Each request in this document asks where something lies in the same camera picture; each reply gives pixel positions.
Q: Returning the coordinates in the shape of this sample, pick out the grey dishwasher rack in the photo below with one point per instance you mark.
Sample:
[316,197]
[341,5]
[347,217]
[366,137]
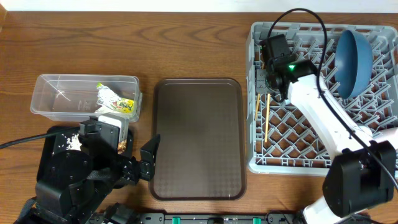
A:
[293,146]

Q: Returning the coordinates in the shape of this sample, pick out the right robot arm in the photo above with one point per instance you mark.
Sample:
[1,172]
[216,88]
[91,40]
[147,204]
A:
[361,174]

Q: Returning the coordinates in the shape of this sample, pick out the clear plastic bin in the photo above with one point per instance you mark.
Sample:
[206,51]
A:
[73,97]

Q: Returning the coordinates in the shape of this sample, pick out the pink plastic cup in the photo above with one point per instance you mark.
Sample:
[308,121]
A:
[390,135]

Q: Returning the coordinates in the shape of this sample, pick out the green yellow foil wrapper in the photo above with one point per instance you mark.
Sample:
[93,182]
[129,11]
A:
[108,98]

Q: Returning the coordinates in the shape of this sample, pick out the dark blue plate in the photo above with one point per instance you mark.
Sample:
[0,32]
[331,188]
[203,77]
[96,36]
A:
[354,63]

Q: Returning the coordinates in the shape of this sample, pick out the white paper napkin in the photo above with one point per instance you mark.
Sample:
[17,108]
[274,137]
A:
[105,110]

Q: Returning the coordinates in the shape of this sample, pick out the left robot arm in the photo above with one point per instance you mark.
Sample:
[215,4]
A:
[72,184]

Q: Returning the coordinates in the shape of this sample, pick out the spilled white rice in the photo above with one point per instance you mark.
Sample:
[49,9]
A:
[69,141]

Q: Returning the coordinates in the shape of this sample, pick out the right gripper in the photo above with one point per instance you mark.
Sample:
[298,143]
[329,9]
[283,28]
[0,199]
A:
[263,87]

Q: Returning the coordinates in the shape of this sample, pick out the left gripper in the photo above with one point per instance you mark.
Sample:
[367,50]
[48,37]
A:
[135,169]

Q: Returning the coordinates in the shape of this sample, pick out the dark brown serving tray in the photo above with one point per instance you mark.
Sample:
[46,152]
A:
[201,154]

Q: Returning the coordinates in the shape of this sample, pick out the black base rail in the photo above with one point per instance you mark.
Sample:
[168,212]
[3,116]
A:
[121,214]

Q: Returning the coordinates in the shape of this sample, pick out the brown food scrap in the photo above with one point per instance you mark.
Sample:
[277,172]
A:
[122,146]

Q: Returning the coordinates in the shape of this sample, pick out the light blue plastic cup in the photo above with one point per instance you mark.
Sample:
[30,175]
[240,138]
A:
[366,129]

